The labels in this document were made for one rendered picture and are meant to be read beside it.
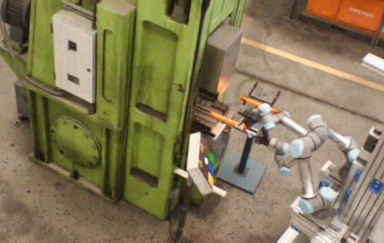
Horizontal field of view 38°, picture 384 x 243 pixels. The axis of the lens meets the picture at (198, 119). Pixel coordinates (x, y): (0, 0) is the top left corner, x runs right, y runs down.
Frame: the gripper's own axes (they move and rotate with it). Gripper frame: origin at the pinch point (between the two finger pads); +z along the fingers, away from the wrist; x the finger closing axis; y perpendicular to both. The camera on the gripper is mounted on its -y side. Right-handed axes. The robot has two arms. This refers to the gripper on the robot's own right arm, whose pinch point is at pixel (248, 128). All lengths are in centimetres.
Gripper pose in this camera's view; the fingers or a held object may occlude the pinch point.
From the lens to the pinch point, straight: 438.5
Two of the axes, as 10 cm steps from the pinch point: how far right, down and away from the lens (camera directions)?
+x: 4.7, -5.7, 6.7
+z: -8.8, -4.0, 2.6
